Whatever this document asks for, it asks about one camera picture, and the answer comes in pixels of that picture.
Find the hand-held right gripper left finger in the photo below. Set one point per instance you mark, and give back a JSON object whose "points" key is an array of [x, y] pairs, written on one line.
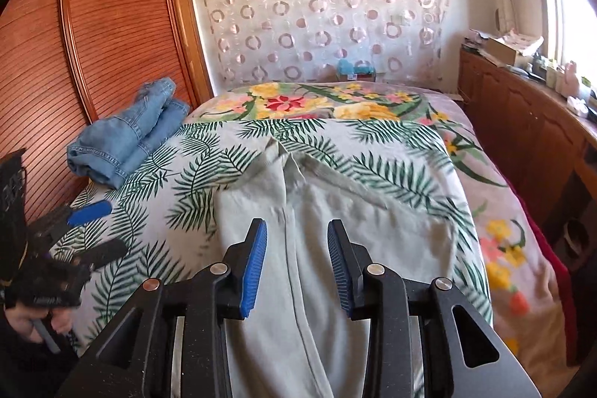
{"points": [[254, 272]]}

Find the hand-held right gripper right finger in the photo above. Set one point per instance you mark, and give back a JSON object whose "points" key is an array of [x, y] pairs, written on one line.
{"points": [[339, 272]]}

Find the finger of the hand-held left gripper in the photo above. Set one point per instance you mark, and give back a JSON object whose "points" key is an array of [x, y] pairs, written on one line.
{"points": [[88, 211], [107, 249]]}

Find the grey-green pants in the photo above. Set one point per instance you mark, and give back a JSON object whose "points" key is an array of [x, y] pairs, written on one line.
{"points": [[298, 202]]}

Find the person's left hand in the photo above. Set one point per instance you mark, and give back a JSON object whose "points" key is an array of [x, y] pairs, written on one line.
{"points": [[21, 323]]}

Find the blue jeans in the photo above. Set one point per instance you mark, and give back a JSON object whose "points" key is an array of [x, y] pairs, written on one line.
{"points": [[116, 146]]}

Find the leaf print blanket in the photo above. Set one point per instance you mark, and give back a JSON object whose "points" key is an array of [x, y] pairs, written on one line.
{"points": [[186, 174]]}

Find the floral blanket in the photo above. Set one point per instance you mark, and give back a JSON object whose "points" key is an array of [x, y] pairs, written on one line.
{"points": [[503, 211]]}

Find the wooden wardrobe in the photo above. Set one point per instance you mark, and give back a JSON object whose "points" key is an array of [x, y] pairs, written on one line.
{"points": [[93, 29]]}

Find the teal plush item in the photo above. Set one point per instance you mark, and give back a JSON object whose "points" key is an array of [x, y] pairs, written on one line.
{"points": [[347, 67]]}

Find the red cloth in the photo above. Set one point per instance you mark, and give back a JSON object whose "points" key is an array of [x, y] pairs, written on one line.
{"points": [[555, 286]]}

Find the wooden cabinet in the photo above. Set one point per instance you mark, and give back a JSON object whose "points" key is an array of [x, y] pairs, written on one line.
{"points": [[513, 109]]}

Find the circle pattern sheer curtain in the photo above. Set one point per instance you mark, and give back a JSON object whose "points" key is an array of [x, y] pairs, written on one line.
{"points": [[303, 6]]}

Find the cardboard box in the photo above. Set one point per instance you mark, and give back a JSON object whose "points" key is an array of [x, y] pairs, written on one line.
{"points": [[503, 49]]}

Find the pink bunny figure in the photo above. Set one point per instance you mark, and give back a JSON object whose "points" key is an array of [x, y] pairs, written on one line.
{"points": [[571, 78]]}

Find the window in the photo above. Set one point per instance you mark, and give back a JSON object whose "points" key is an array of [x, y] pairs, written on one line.
{"points": [[578, 6]]}

